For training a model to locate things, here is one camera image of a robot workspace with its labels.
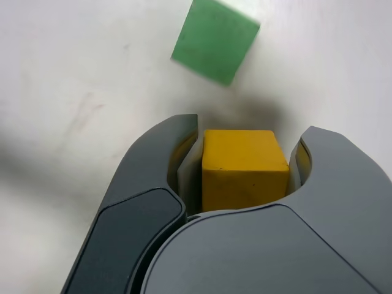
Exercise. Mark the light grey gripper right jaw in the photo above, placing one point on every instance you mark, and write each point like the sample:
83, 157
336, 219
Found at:
260, 260

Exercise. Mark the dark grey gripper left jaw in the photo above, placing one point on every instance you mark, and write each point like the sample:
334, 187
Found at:
137, 214

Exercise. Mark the yellow cube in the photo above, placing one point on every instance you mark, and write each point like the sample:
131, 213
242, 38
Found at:
242, 159

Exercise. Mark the green cube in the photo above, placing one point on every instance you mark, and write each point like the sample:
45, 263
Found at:
214, 43

